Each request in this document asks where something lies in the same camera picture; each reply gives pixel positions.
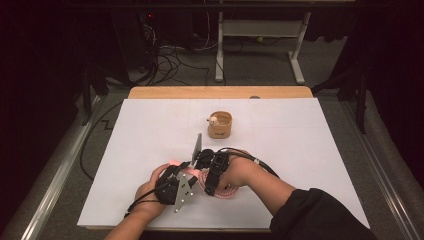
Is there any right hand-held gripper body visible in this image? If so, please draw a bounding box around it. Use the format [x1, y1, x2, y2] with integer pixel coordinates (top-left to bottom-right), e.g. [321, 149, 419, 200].
[191, 133, 231, 183]

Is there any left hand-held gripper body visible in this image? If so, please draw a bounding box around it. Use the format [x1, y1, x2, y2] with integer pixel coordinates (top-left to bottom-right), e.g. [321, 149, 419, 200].
[154, 166, 195, 214]

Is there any pink hairbrush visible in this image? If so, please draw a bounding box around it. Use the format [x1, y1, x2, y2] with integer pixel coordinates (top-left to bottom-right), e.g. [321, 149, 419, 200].
[168, 159, 240, 200]

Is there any person's left hand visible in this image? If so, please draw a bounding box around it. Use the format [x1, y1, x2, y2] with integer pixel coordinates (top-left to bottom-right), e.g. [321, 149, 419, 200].
[134, 163, 171, 214]

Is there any person's right hand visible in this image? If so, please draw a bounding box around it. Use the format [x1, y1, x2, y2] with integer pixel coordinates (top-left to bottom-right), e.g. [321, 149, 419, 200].
[218, 152, 264, 191]

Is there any white table board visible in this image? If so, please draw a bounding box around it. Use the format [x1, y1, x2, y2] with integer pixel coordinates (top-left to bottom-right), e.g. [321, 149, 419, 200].
[77, 97, 370, 231]

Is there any wooden table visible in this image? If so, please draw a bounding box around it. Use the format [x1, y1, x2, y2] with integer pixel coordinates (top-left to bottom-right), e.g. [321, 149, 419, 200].
[84, 85, 362, 234]

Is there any dark metal stand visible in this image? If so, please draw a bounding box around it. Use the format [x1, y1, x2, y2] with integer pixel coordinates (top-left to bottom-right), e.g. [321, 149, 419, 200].
[79, 64, 111, 127]
[311, 66, 369, 135]

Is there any black computer tower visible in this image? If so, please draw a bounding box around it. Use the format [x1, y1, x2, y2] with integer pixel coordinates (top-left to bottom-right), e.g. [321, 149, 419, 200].
[111, 11, 158, 74]

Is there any left hand-held gripper cable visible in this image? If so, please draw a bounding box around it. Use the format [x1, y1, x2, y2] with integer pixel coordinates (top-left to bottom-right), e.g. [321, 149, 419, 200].
[124, 187, 162, 218]

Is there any hand-held gripper cable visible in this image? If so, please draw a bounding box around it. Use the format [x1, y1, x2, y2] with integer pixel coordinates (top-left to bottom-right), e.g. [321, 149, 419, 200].
[219, 147, 281, 179]
[124, 187, 162, 218]

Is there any right hand-held gripper cable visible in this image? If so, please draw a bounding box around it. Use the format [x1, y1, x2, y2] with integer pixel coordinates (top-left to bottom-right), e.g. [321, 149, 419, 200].
[219, 147, 281, 179]

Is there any black floor cable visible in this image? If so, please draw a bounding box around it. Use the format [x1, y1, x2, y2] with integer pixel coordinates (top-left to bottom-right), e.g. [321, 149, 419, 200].
[79, 101, 124, 181]

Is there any bundle of floor cables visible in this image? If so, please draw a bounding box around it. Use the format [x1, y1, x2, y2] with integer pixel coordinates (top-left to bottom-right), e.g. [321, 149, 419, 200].
[133, 23, 212, 86]

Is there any metal floor rail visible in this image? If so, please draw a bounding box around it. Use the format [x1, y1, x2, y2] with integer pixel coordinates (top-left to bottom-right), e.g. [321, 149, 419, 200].
[19, 94, 103, 240]
[344, 99, 424, 240]

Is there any white metal desk frame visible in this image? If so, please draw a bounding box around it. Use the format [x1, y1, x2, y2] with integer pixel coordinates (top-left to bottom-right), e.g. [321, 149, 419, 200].
[214, 11, 313, 85]

